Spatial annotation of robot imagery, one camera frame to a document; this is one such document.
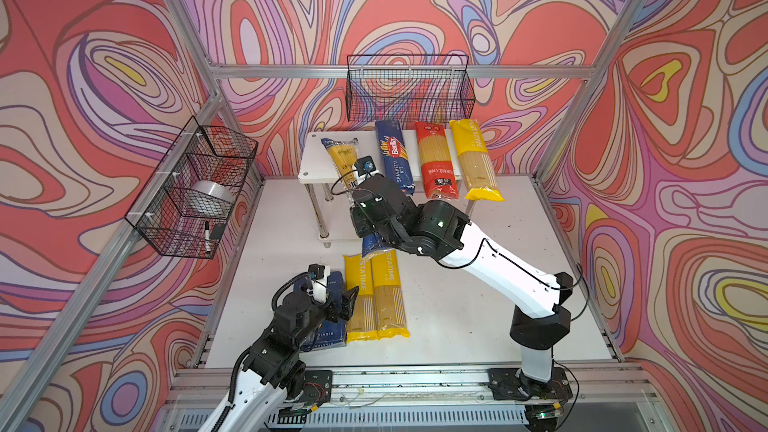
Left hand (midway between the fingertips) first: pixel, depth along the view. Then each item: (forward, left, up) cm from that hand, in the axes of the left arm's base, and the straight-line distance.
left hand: (346, 284), depth 78 cm
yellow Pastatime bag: (-8, -4, -10) cm, 13 cm away
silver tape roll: (+16, +32, +19) cm, 41 cm away
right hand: (+7, -6, +23) cm, 25 cm away
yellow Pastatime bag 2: (-3, -12, -10) cm, 15 cm away
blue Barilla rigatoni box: (-11, +4, -5) cm, 13 cm away
